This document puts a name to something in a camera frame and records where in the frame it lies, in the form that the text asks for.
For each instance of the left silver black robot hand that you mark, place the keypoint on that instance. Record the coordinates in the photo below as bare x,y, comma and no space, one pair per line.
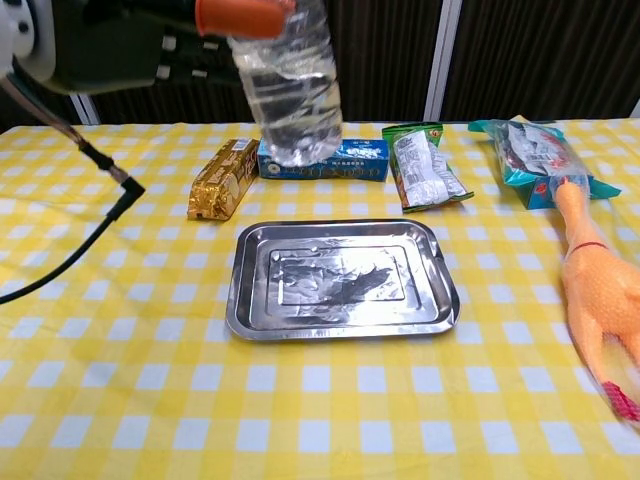
110,45

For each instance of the clear plastic bottle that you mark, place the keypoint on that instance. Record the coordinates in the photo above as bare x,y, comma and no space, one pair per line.
295,100

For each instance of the rectangular metal tray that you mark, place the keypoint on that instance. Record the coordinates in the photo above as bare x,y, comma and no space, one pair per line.
340,280

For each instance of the gold snack package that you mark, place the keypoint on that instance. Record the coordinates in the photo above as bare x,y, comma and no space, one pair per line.
222,180

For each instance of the blue cookie box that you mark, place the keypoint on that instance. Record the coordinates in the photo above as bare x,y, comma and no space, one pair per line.
362,160

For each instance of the yellow white checkered tablecloth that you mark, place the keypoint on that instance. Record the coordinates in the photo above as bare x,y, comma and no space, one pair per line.
150,350

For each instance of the green snack bag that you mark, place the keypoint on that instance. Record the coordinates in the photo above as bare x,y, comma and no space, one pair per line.
425,170

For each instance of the teal clear snack bag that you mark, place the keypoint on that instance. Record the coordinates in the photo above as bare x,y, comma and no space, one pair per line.
530,155

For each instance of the yellow rubber chicken toy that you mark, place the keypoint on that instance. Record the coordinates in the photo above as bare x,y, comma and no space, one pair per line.
595,290

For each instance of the white frame post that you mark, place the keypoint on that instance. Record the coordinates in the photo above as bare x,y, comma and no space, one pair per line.
84,110
445,60

